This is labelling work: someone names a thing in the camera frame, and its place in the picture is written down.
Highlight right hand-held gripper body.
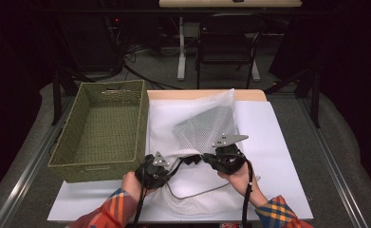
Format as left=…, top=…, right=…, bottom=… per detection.
left=201, top=133, right=250, bottom=176

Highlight white mesh laundry bag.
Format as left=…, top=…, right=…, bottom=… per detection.
left=146, top=88, right=261, bottom=217

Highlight black metal stand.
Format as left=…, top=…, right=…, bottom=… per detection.
left=51, top=69, right=65, bottom=126
left=310, top=67, right=322, bottom=128

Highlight green woven basket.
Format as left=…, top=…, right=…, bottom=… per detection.
left=47, top=79, right=150, bottom=184

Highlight black floor cables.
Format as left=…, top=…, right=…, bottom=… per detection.
left=121, top=43, right=182, bottom=91

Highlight left hand-held gripper cable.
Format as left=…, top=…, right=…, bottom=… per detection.
left=131, top=154, right=151, bottom=228

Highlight right hand-held gripper cable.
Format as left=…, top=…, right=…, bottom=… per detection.
left=232, top=153, right=254, bottom=228

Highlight hand-held gripper cable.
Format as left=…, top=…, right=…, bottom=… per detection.
left=131, top=154, right=151, bottom=228
left=232, top=153, right=254, bottom=228

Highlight person's left hand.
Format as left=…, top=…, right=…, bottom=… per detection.
left=121, top=170, right=158, bottom=204

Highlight power strip with red light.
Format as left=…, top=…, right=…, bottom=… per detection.
left=108, top=15, right=122, bottom=31

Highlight metal floor rail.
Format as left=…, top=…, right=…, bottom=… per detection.
left=299, top=98, right=369, bottom=228
left=0, top=96, right=77, bottom=228

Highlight black folding chair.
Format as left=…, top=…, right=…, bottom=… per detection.
left=195, top=12, right=267, bottom=90

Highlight person's right hand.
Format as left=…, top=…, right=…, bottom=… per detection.
left=217, top=161, right=269, bottom=209

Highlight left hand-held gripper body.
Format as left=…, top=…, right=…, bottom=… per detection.
left=134, top=151, right=172, bottom=191

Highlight beige desk with white legs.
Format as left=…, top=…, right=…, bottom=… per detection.
left=158, top=0, right=303, bottom=83

